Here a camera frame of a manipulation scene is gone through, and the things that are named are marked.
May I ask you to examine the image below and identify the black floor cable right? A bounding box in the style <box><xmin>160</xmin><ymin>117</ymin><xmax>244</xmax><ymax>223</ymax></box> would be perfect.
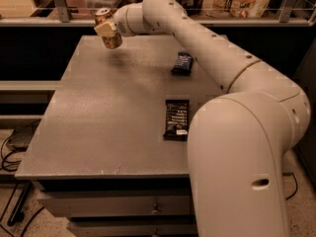
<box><xmin>284</xmin><ymin>173</ymin><xmax>298</xmax><ymax>201</ymax></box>

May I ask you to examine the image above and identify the blue snack bar wrapper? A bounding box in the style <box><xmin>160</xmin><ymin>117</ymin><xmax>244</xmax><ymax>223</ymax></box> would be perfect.
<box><xmin>171</xmin><ymin>51</ymin><xmax>194</xmax><ymax>75</ymax></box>

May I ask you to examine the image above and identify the grey drawer cabinet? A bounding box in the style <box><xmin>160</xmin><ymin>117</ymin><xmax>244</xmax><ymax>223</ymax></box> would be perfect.
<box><xmin>17</xmin><ymin>36</ymin><xmax>222</xmax><ymax>237</ymax></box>

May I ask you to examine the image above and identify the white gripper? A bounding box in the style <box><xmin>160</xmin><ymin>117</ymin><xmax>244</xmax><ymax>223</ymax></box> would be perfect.
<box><xmin>94</xmin><ymin>6</ymin><xmax>134</xmax><ymax>38</ymax></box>

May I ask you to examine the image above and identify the metal railing shelf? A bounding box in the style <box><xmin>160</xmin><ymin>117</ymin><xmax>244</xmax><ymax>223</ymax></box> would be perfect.
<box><xmin>0</xmin><ymin>0</ymin><xmax>316</xmax><ymax>27</ymax></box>

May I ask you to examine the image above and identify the orange soda can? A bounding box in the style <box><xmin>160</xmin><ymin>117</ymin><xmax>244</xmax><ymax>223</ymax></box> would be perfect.
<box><xmin>94</xmin><ymin>8</ymin><xmax>122</xmax><ymax>49</ymax></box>

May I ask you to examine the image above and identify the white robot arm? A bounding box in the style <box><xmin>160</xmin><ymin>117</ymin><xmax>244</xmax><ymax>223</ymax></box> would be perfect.
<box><xmin>95</xmin><ymin>0</ymin><xmax>311</xmax><ymax>237</ymax></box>

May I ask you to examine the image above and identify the black snack bar wrapper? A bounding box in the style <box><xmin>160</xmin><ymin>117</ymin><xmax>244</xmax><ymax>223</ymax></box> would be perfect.
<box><xmin>163</xmin><ymin>100</ymin><xmax>190</xmax><ymax>141</ymax></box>

